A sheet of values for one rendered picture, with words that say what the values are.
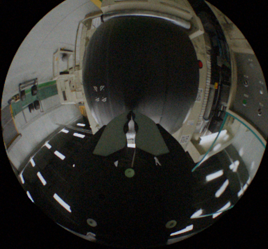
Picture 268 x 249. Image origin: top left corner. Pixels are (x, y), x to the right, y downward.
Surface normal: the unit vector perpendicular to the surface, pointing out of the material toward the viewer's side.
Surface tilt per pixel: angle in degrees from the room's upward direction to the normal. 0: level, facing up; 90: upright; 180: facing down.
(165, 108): 80
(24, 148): 90
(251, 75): 90
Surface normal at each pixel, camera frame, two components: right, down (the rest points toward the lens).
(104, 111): -0.24, 0.59
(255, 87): -1.00, 0.03
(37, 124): 0.99, 0.04
